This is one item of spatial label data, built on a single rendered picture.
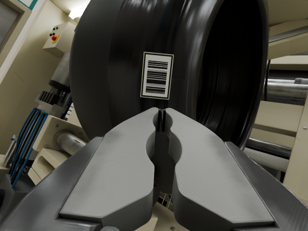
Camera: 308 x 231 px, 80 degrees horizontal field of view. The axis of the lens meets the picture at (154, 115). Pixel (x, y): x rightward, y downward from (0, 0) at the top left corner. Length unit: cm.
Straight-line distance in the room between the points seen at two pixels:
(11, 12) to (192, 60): 78
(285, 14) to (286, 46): 12
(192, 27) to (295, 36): 68
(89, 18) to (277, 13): 75
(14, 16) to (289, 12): 104
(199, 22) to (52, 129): 45
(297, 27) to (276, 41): 8
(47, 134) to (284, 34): 91
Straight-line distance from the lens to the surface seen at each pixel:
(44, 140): 57
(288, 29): 96
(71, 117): 72
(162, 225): 54
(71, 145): 50
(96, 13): 39
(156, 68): 25
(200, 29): 30
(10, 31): 93
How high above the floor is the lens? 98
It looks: 9 degrees up
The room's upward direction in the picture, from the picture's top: 22 degrees clockwise
